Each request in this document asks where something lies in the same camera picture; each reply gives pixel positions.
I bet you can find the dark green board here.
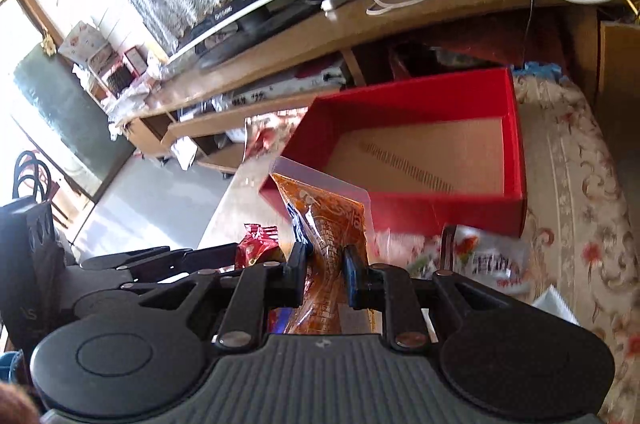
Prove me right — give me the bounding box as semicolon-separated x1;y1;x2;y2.
12;44;137;201

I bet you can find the wooden television cabinet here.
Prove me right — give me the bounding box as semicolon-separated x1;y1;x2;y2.
120;0;640;177

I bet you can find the red cardboard box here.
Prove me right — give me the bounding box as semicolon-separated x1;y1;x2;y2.
258;68;527;237

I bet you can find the white green snack packet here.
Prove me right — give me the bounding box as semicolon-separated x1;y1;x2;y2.
405;226;532;291

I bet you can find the orange snack packet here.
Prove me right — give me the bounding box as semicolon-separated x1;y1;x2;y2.
270;156;375;336

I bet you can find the white audio receiver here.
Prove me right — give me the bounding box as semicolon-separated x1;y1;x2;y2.
212;61;352;111

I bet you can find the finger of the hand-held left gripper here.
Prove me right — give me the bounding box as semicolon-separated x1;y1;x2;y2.
172;242;239;275
81;246;174;273

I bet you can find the floral cloth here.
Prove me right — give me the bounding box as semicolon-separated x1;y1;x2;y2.
512;71;640;410

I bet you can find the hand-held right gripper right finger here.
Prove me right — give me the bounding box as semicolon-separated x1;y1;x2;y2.
343;245;507;350

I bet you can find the black chair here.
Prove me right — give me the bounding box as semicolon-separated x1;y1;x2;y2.
11;149;57;207

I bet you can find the pile of small boxes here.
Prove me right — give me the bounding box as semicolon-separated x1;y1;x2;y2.
56;20;163;109

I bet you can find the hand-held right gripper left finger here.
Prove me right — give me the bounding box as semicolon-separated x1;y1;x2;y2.
140;244;307;349

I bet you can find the red snack packet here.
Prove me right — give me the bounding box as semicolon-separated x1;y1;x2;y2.
235;224;282;269

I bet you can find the red patterned bag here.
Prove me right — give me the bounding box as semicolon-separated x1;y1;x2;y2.
244;113;302;165

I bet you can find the plain white packet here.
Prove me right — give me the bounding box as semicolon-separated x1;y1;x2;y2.
531;285;581;326

